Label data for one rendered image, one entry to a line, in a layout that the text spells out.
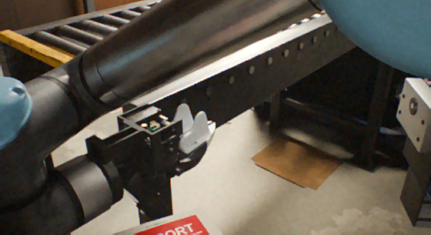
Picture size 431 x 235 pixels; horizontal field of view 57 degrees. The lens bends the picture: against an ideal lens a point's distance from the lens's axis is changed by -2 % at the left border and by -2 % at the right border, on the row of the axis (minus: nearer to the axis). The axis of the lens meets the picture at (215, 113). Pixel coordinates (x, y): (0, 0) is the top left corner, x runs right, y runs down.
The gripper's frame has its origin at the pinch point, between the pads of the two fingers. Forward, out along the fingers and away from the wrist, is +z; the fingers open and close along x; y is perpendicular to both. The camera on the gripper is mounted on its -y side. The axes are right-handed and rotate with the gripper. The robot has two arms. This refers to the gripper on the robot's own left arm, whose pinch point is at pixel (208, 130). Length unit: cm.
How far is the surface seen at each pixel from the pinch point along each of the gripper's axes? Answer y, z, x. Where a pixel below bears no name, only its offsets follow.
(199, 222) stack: 6.1, -19.8, -17.1
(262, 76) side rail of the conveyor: -2.1, 26.9, 8.5
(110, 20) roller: 3, 21, 54
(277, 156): -76, 97, 45
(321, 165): -76, 104, 25
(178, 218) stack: 6.1, -20.8, -15.2
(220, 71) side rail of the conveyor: 3.5, 13.1, 8.7
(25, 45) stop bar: 5.4, -6.5, 45.1
